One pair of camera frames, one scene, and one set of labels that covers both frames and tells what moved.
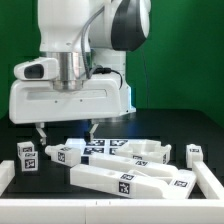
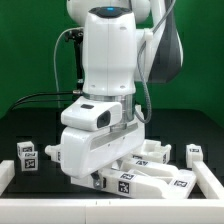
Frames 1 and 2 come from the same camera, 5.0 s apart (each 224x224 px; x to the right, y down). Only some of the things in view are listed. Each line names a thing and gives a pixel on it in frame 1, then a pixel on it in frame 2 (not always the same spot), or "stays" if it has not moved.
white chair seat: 149,150 stays
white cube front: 29,161 stays
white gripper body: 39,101 to 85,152
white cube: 194,153 stays
